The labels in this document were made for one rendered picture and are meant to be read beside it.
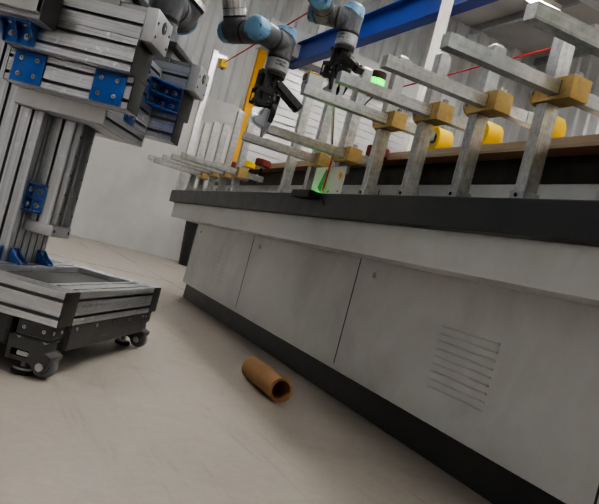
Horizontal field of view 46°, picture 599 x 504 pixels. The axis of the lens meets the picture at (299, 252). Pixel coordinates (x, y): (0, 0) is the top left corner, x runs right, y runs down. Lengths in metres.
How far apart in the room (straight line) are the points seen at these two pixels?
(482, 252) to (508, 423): 0.43
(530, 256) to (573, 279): 0.14
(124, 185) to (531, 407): 8.72
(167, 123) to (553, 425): 1.50
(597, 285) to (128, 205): 9.02
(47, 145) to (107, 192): 7.80
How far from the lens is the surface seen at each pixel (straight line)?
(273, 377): 2.29
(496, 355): 1.88
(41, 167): 2.26
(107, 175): 10.04
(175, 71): 2.45
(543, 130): 1.63
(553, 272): 1.49
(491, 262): 1.65
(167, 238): 10.25
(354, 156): 2.41
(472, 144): 1.83
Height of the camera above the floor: 0.45
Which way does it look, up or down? 1 degrees up
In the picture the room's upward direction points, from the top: 15 degrees clockwise
